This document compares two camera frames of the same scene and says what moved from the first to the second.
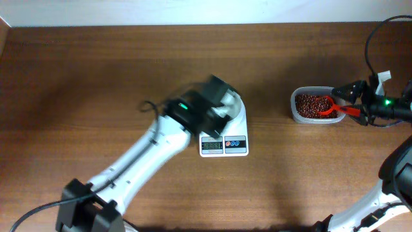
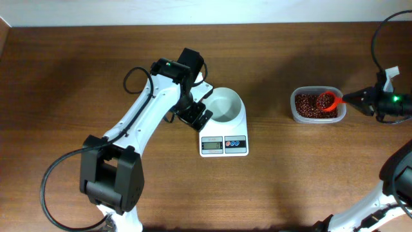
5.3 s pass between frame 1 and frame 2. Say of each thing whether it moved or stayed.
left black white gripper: moved
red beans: stayed
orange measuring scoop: moved
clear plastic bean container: stayed
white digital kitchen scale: stayed
